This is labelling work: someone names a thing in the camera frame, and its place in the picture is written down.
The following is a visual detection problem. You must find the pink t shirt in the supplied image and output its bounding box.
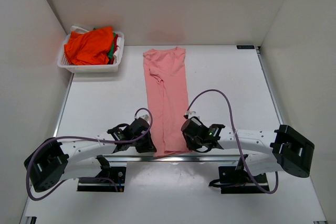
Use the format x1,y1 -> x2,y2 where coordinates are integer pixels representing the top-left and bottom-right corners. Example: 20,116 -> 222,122
143,47 -> 188,157

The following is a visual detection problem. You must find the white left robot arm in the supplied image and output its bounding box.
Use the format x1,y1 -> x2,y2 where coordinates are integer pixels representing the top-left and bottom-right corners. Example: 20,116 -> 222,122
24,123 -> 156,193

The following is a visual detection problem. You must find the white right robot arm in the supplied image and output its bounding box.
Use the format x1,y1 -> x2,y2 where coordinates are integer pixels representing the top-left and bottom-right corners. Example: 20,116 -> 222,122
181,118 -> 314,182

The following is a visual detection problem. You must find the orange t shirt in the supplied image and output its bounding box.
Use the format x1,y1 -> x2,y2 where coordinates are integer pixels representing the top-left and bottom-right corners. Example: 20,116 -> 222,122
64,27 -> 114,66

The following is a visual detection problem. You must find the black label plate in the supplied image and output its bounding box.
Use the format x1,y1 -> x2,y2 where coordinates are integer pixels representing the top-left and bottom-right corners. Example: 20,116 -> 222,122
236,45 -> 255,50

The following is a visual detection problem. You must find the red garment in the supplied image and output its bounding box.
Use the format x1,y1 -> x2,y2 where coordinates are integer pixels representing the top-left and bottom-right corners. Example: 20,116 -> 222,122
107,33 -> 119,64

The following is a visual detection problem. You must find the white plastic basket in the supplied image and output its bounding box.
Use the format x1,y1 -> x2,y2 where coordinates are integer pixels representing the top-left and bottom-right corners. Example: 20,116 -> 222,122
57,31 -> 124,73

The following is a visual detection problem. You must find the white garment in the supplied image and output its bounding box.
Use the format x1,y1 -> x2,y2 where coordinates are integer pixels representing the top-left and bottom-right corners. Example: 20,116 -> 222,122
70,25 -> 89,34

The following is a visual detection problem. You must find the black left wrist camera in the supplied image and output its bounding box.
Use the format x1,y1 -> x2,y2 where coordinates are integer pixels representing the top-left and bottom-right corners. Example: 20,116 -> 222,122
130,118 -> 150,137

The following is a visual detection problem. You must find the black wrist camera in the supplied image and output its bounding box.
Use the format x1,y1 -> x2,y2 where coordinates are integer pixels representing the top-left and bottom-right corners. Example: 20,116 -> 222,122
181,116 -> 208,138
130,118 -> 150,137

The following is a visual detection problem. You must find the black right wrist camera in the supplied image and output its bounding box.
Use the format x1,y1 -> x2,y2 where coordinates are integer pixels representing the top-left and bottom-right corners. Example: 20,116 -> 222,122
181,116 -> 208,138

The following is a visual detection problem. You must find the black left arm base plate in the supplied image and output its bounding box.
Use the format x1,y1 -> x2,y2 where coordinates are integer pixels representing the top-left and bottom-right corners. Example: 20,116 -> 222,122
77,163 -> 127,193

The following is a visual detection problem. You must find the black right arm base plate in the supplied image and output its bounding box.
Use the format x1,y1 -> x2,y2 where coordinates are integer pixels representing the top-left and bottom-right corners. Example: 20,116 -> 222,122
208,166 -> 263,194

